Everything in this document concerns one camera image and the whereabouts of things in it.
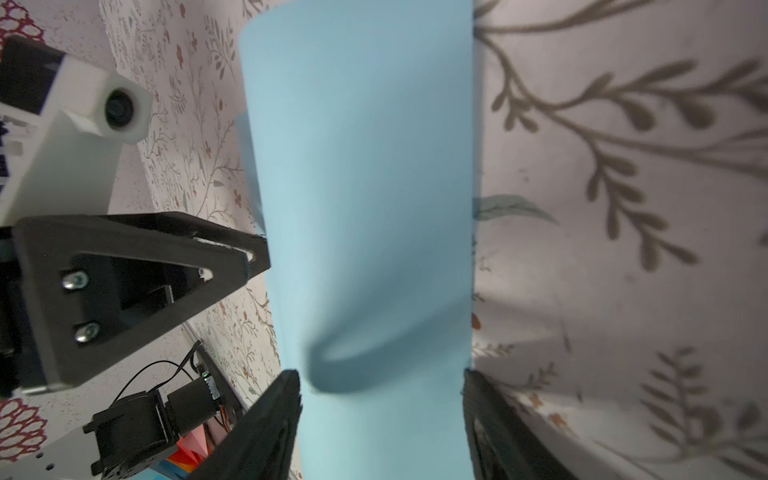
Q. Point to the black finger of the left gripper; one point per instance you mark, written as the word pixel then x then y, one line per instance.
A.
pixel 99 288

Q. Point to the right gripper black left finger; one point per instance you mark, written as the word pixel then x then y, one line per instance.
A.
pixel 260 447

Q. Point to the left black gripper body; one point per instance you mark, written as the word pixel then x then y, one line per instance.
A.
pixel 18 352

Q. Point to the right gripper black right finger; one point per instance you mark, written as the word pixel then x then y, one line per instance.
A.
pixel 501 444

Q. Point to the light blue square paper sheet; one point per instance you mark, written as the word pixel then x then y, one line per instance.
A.
pixel 361 119

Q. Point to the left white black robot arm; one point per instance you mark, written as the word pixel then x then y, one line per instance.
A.
pixel 132 434

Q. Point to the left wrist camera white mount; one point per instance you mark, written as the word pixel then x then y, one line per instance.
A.
pixel 65 121

